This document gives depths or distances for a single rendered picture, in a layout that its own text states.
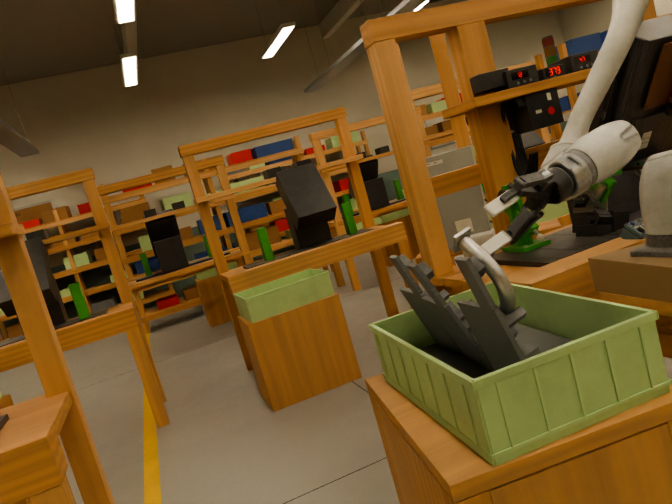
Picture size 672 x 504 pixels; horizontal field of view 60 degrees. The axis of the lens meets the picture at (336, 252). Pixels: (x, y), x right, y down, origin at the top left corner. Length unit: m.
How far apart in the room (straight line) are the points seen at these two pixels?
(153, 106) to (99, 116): 1.00
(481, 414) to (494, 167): 1.61
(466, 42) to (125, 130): 9.86
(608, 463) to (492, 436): 0.24
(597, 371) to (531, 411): 0.16
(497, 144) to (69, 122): 10.18
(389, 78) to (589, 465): 1.64
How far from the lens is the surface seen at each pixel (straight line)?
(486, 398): 1.12
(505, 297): 1.20
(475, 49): 2.64
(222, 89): 12.26
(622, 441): 1.29
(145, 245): 8.76
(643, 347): 1.29
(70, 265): 11.22
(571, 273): 2.02
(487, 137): 2.59
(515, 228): 1.32
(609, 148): 1.37
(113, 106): 12.06
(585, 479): 1.27
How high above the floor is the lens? 1.37
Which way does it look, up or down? 7 degrees down
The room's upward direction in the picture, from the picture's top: 16 degrees counter-clockwise
